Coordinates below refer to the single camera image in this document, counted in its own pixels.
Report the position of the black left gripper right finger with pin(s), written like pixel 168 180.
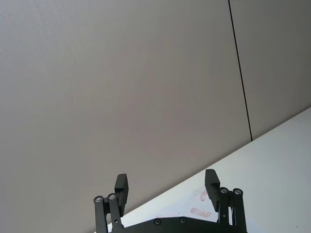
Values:
pixel 224 204

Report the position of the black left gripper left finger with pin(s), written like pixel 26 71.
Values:
pixel 114 208

